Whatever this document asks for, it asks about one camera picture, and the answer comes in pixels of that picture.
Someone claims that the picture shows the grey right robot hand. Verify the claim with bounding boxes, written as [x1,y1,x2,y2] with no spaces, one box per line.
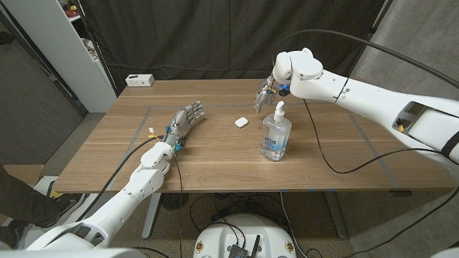
[253,75,284,115]

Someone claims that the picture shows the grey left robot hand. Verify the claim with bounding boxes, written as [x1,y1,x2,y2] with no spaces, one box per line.
[163,100,205,146]

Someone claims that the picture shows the clear hand sanitizer pump bottle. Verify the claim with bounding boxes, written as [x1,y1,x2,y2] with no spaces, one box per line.
[260,100,293,162]

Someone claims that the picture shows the white power outlet box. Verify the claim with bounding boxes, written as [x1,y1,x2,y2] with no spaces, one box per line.
[125,74,156,87]

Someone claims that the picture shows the round black floor fan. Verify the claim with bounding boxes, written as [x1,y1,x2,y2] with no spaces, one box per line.
[160,192,190,211]

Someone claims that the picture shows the black fabric backdrop curtain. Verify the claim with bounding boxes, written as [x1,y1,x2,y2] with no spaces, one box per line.
[77,0,387,96]

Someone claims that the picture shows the white table leg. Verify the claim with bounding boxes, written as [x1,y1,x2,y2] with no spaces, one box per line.
[142,192,162,240]
[324,191,348,240]

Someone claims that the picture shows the black backdrop stand pole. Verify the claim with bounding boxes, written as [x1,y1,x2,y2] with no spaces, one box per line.
[349,0,394,78]
[73,0,120,97]

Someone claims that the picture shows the white robot torso base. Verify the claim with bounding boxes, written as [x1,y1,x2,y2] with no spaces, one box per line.
[192,214,298,258]

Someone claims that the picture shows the white shelf cabinet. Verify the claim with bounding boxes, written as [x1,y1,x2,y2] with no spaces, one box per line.
[1,0,118,114]

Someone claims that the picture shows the black antenna module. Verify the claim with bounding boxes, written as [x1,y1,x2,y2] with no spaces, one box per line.
[227,234,262,258]

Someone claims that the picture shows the black sneaker white sole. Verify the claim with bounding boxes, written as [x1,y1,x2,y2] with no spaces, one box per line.
[35,193,87,229]

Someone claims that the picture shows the small red yellow object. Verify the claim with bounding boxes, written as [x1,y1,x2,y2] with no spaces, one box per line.
[59,0,82,18]

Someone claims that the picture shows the brown cardboard box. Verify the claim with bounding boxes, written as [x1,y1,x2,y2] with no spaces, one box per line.
[1,163,44,187]

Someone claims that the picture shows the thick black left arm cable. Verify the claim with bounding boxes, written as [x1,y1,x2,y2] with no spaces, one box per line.
[75,135,162,222]

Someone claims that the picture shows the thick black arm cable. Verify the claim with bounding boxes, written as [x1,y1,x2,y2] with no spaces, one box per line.
[75,135,162,222]
[272,29,459,90]

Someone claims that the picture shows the thin black left wrist cable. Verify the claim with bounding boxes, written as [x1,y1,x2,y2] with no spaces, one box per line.
[174,150,184,258]

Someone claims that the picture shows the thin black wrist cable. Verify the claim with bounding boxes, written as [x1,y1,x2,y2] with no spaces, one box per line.
[303,99,459,257]
[174,150,184,258]

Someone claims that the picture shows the black floor cable tangle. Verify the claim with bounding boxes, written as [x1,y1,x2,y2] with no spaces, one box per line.
[189,192,288,237]

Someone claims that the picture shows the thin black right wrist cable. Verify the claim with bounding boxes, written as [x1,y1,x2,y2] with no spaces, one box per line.
[303,99,459,257]

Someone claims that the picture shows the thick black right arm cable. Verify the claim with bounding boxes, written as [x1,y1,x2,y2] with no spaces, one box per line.
[272,29,459,90]

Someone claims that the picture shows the grey floor cable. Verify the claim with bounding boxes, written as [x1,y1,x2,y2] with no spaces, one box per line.
[279,191,308,258]

